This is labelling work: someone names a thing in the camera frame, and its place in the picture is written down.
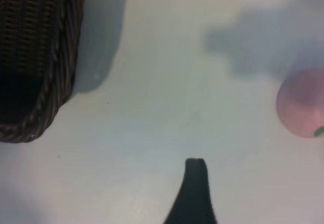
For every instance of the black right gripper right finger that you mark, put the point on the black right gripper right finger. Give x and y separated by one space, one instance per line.
203 198

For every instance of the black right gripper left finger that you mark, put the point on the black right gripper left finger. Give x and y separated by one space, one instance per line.
183 198

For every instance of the pink peach with green leaf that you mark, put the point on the pink peach with green leaf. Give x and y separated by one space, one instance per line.
301 102

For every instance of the dark brown wicker basket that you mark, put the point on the dark brown wicker basket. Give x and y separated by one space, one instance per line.
25 32

